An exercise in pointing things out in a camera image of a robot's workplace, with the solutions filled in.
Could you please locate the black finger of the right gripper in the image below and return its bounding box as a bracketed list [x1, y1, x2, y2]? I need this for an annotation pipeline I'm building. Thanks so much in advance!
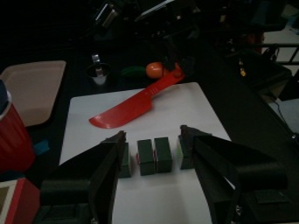
[181, 55, 198, 77]
[163, 43, 178, 72]

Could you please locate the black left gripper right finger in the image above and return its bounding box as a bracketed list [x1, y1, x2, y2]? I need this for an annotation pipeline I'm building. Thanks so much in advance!
[179, 124, 299, 224]

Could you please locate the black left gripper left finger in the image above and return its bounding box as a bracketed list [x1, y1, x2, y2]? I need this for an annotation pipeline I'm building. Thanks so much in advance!
[40, 129, 130, 224]

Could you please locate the red plastic toy knife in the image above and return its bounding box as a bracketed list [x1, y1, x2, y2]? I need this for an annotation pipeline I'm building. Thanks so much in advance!
[88, 69, 187, 130]

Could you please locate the green-wrapped toy sushi piece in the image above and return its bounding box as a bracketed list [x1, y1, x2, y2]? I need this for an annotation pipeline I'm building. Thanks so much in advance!
[154, 136, 174, 174]
[118, 142, 134, 179]
[135, 138, 158, 177]

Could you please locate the white cutting board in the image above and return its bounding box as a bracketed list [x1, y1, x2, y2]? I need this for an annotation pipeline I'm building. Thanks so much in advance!
[58, 81, 235, 224]

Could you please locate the beige plastic tray plate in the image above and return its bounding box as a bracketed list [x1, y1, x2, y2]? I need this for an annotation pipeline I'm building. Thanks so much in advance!
[0, 59, 68, 128]

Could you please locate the orange toy fruit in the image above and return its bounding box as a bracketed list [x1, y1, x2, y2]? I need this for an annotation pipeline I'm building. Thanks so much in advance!
[144, 61, 171, 80]

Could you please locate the green toy vegetable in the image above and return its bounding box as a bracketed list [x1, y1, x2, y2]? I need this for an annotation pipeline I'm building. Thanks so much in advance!
[119, 66, 147, 79]

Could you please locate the blue tape piece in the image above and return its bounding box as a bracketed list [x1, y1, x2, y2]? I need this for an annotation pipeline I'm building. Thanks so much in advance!
[32, 139, 52, 156]

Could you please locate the red and white box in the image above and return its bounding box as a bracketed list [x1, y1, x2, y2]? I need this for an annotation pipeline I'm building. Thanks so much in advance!
[0, 177, 43, 224]

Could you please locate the black cup with metal utensil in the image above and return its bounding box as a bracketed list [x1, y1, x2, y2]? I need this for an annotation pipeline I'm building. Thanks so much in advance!
[84, 53, 115, 87]

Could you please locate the black equipment box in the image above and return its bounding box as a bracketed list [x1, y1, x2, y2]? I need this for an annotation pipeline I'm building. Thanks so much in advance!
[229, 53, 294, 99]

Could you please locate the red cup with blue lid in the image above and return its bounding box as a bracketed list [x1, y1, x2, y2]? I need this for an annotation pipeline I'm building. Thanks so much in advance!
[0, 78, 38, 173]

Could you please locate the black metal frame rail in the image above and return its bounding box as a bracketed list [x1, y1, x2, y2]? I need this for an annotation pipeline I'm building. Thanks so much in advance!
[233, 42, 299, 66]

